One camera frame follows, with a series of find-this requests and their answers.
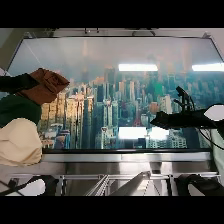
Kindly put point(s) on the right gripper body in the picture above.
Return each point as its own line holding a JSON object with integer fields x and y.
{"x": 180, "y": 120}

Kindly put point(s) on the brown T-shirt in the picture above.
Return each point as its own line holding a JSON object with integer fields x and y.
{"x": 46, "y": 87}

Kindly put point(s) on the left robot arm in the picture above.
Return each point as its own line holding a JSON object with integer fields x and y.
{"x": 13, "y": 83}

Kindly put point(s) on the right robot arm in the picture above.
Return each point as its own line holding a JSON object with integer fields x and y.
{"x": 214, "y": 112}

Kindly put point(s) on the dark green garment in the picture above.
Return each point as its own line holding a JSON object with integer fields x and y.
{"x": 18, "y": 108}

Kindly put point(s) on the cream garment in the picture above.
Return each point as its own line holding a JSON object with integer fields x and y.
{"x": 18, "y": 143}

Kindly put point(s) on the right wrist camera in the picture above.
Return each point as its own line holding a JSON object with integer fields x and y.
{"x": 184, "y": 96}

